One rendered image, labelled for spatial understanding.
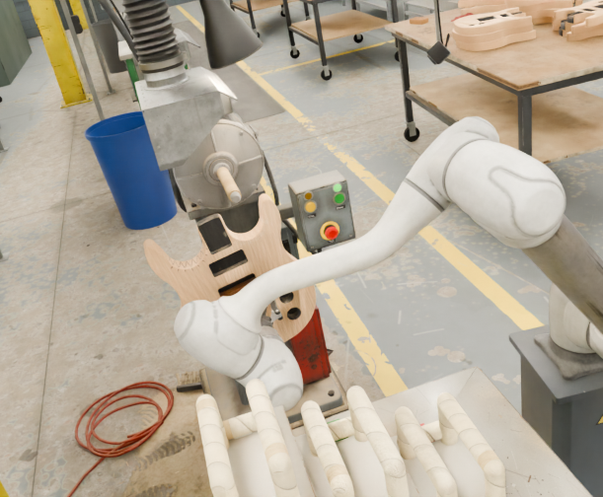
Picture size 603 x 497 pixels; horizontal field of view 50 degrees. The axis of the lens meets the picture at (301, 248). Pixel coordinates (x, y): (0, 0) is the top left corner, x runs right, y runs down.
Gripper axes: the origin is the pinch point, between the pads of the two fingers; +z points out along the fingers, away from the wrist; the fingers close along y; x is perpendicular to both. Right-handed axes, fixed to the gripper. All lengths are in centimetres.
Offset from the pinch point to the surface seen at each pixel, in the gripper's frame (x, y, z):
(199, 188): 19.2, 1.3, 30.8
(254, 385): 19, -2, -57
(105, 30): -24, -41, 879
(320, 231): -8.2, 28.2, 29.4
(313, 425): 10, 3, -61
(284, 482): 16, -3, -75
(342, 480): 10, 4, -74
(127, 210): -75, -56, 296
